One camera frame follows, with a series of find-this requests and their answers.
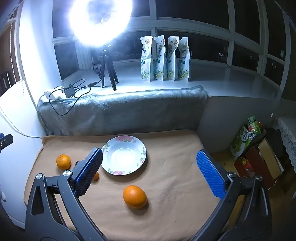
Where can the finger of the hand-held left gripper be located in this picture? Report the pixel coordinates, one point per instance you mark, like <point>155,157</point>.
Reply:
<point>6,141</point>

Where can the brown cardboard box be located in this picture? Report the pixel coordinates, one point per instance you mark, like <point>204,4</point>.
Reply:
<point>266,160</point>

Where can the grey plush blanket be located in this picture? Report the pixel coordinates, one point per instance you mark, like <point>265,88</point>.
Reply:
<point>127,111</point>

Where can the black tripod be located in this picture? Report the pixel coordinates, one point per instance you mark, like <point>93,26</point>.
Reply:
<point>113,77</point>

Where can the small mandarin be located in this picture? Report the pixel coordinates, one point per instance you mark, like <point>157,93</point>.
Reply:
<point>96,176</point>

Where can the tan blanket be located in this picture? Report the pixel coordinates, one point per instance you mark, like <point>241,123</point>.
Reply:
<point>173,162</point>

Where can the green snack packet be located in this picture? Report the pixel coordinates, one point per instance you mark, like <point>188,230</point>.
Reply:
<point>254,127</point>

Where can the dark wooden shelf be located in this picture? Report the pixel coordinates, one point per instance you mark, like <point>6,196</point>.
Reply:
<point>7,76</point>

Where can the black power adapter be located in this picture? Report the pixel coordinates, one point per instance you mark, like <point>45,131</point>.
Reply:
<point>69,91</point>

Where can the white window frame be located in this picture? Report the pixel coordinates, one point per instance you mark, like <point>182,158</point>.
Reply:
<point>194,30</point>

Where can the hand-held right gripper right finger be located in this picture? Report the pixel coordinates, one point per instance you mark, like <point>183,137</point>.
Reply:
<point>209,173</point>

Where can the large orange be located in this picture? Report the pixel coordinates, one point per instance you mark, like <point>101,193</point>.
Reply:
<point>135,197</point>

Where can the floral white plate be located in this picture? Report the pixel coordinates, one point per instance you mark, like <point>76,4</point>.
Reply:
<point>124,157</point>

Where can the white windowsill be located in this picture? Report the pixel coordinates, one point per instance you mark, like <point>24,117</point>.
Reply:
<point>219,78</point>

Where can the white lace cloth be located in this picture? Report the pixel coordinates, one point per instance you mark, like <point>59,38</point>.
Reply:
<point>288,136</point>

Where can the white power strip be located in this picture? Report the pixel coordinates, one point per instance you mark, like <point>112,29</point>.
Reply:
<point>54,95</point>

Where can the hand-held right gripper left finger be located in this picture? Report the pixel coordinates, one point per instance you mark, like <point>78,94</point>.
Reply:
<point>89,171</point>

